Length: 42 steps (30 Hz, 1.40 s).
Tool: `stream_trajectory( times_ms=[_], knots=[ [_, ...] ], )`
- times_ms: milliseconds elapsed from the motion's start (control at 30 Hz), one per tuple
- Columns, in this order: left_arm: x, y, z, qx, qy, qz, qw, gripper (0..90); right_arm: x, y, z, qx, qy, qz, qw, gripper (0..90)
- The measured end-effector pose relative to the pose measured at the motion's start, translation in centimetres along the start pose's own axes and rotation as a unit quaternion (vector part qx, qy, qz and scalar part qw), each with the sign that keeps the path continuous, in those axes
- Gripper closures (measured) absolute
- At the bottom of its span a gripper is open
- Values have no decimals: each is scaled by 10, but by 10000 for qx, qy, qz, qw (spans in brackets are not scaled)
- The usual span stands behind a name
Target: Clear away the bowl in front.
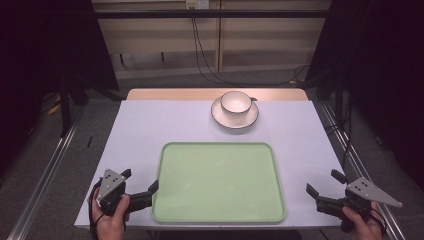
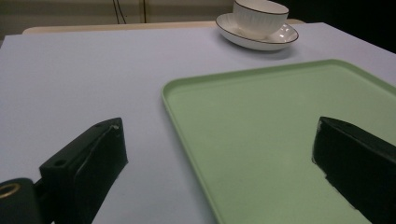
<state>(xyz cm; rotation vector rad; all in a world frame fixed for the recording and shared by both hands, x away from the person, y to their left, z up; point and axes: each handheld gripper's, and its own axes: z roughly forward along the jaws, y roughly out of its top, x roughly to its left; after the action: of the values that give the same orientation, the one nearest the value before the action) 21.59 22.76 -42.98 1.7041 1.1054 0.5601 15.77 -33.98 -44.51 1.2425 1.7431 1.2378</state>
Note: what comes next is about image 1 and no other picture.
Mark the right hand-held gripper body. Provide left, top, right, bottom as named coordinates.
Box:
left=314, top=176, right=404, bottom=222

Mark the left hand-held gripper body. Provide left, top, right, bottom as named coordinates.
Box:
left=96, top=168, right=154, bottom=217

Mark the person's right hand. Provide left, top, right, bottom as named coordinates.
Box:
left=340, top=201, right=385, bottom=240

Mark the person's left hand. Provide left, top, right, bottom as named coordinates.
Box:
left=87, top=194, right=131, bottom=240

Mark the pale lavender table cover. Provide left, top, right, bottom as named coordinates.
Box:
left=74, top=99, right=347, bottom=231

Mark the light green plastic tray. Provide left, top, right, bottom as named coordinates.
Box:
left=151, top=141, right=287, bottom=224

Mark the black metal stand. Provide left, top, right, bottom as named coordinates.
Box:
left=57, top=74, right=74, bottom=138

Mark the white saucer with dark rim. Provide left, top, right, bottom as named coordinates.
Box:
left=210, top=96, right=260, bottom=130

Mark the white cup with dark rim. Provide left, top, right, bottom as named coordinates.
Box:
left=220, top=90, right=258, bottom=115

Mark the black curtain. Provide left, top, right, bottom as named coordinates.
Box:
left=0, top=0, right=120, bottom=181
left=304, top=0, right=424, bottom=193

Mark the metal floor rail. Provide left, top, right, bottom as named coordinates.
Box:
left=6, top=108, right=86, bottom=240
left=319, top=102, right=407, bottom=240

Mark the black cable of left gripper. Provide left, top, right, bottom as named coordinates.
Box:
left=87, top=179, right=107, bottom=240

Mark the black cable from wall socket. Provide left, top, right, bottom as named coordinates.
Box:
left=189, top=5, right=311, bottom=88

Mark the wooden wall post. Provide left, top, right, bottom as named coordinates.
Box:
left=215, top=0, right=224, bottom=73

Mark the black horizontal frame bar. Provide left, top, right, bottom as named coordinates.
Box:
left=94, top=9, right=330, bottom=20

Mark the white wall socket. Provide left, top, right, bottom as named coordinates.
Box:
left=185, top=0, right=211, bottom=10

